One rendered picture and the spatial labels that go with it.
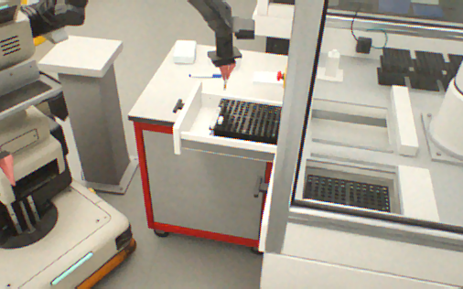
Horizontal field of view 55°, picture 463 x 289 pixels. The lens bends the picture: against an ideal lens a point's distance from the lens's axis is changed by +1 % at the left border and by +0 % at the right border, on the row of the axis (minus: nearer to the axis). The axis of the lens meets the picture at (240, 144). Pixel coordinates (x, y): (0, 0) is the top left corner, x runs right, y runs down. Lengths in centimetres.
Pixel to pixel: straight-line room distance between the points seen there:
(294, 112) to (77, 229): 140
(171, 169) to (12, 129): 64
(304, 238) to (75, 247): 117
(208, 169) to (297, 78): 113
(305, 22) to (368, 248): 51
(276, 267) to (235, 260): 111
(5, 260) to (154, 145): 72
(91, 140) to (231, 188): 84
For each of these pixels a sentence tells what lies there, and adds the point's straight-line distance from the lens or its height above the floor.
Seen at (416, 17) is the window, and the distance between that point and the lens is 69.
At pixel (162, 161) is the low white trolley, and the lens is 183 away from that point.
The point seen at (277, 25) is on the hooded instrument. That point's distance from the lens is 215.
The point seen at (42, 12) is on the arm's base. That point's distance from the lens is 143.
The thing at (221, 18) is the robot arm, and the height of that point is 122.
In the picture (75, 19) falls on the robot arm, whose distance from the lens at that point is 136.
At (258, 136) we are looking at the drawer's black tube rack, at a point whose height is 90.
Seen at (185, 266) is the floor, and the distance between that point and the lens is 214.
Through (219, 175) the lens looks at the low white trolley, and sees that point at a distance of 180.
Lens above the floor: 175
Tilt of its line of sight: 40 degrees down
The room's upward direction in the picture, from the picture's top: 3 degrees clockwise
